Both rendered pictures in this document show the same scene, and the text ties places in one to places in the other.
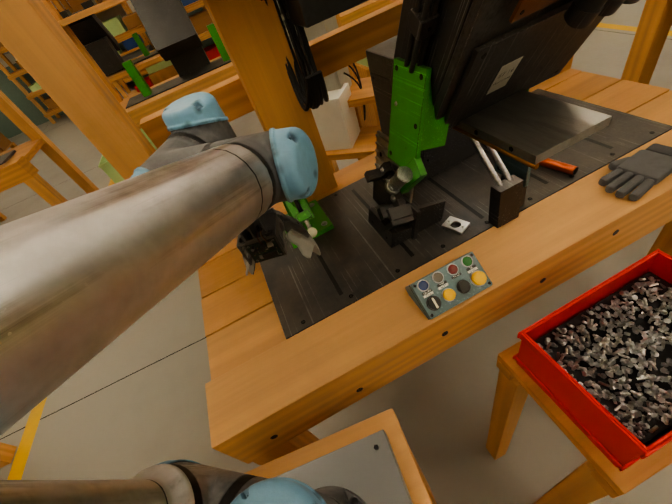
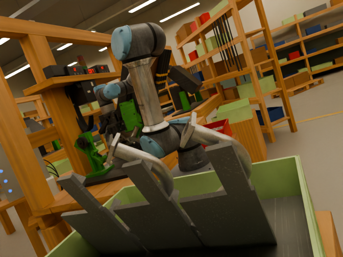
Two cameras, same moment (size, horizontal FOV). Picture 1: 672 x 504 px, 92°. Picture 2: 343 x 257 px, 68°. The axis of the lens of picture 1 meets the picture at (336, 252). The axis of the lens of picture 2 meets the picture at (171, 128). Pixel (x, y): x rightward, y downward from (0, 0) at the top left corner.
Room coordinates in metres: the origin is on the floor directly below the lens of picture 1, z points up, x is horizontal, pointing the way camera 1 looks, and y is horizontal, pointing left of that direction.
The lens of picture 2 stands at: (-0.45, 1.21, 1.25)
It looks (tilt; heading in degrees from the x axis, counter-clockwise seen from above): 8 degrees down; 299
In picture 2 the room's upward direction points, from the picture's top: 19 degrees counter-clockwise
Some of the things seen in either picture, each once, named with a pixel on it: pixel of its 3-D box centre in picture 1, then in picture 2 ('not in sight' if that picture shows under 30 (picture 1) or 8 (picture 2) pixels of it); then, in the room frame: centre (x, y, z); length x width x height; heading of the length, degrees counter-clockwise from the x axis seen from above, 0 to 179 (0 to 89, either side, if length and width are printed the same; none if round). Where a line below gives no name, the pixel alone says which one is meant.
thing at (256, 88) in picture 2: not in sight; (222, 74); (0.78, -3.65, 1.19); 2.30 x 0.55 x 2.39; 135
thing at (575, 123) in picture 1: (492, 112); (147, 116); (0.61, -0.43, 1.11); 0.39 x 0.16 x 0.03; 7
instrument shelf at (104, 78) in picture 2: not in sight; (84, 81); (0.96, -0.31, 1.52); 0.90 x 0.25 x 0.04; 97
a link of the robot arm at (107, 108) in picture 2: not in sight; (108, 109); (0.48, 0.10, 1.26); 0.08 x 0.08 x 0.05
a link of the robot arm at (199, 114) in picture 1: (206, 140); (103, 95); (0.48, 0.11, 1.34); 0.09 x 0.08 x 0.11; 152
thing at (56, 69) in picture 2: not in sight; (56, 71); (0.88, -0.03, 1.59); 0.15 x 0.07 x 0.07; 97
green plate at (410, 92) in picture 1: (419, 113); (131, 114); (0.63, -0.28, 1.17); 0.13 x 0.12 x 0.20; 97
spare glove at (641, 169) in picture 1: (637, 169); not in sight; (0.46, -0.71, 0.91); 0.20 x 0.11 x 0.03; 104
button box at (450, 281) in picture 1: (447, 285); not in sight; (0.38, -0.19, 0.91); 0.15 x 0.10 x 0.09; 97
